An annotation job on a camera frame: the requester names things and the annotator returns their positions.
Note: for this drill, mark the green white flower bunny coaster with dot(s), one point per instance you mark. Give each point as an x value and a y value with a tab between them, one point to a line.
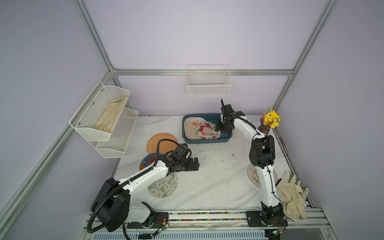
164	187

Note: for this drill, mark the yellow flower bunch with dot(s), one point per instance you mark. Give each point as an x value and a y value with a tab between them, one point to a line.
271	119

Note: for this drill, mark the white wire wall basket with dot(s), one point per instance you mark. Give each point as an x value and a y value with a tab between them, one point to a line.
208	81

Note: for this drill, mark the pink kitty round coaster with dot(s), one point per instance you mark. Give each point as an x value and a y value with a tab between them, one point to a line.
198	119

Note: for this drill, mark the teal plastic storage box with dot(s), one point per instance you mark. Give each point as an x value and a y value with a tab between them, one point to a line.
210	117

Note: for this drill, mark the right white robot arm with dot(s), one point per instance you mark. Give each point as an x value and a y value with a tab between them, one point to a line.
262	156

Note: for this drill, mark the pink bunny bow coaster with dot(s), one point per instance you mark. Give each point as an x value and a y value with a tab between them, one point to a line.
190	126

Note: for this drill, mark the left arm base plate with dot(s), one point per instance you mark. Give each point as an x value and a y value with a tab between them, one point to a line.
159	220

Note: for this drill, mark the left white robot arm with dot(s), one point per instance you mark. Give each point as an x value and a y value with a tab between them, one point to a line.
112	207

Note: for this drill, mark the beige cloth in shelf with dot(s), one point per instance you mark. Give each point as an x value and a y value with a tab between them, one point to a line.
110	115

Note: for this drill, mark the blue denim bear coaster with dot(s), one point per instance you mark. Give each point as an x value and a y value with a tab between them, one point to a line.
148	160

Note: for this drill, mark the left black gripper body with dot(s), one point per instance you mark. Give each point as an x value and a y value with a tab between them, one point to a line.
187	165

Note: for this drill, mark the white mesh two-tier shelf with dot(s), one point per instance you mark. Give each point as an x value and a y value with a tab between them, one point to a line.
112	145

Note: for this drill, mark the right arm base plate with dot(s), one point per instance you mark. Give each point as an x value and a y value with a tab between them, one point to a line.
272	216

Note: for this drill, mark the cream work gloves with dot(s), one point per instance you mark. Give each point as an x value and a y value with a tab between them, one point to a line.
293	194

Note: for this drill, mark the beige puppy round coaster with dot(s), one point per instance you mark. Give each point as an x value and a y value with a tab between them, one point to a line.
254	176

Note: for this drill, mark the aluminium mounting rail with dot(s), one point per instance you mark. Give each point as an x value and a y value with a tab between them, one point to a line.
234	219

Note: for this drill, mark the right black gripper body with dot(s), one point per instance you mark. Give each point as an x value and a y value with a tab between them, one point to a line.
226	111

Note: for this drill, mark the red rose round coaster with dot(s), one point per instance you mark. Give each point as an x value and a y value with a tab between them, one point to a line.
207	131

